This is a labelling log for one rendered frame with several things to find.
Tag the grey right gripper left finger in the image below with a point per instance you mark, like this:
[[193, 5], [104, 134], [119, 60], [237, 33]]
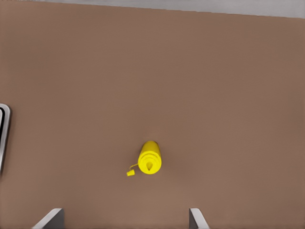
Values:
[[51, 219]]

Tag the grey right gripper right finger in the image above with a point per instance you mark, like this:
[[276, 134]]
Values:
[[197, 219]]

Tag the yellow sauce bottle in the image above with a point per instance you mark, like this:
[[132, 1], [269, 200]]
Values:
[[150, 157]]

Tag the silver kitchen scale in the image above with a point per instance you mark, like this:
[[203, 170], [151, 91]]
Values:
[[3, 138]]

